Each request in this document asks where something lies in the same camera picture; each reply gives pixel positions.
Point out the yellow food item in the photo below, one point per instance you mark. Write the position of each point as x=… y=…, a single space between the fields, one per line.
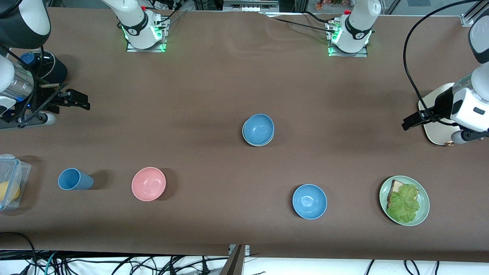
x=7 y=191

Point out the green lettuce leaf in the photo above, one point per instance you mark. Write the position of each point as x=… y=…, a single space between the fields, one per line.
x=405 y=204

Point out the blue cup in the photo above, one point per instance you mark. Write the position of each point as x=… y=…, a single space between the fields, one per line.
x=74 y=179

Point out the green plate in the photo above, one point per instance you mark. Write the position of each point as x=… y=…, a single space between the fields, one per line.
x=423 y=214

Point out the aluminium strut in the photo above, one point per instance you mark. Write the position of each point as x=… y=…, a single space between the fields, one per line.
x=235 y=263

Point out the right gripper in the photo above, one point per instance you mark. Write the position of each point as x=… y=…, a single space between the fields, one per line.
x=49 y=100

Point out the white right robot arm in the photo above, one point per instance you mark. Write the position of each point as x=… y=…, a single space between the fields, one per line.
x=134 y=23

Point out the cream plate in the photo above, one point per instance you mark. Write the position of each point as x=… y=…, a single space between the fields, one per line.
x=439 y=133

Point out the grey metal frame box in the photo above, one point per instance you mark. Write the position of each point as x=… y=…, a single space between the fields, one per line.
x=250 y=4

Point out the black pot glass lid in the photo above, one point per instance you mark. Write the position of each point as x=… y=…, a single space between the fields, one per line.
x=55 y=70

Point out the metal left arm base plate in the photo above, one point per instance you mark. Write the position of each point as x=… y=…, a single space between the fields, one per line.
x=363 y=53

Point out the green bowl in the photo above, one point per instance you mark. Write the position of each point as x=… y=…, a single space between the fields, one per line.
x=256 y=144

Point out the bread slice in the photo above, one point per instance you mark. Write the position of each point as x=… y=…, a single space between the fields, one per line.
x=397 y=186

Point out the pink bowl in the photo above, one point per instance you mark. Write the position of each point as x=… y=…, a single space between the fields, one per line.
x=148 y=184

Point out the clear plastic container blue lid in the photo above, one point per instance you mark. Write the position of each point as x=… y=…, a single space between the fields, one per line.
x=15 y=168

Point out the blue bowl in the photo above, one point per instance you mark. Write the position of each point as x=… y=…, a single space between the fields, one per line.
x=309 y=201
x=259 y=129

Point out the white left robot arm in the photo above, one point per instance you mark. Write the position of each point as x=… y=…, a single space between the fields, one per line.
x=482 y=76

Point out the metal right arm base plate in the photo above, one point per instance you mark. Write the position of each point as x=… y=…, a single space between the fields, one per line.
x=159 y=46

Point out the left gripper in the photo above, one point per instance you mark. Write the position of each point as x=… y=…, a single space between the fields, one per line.
x=442 y=102

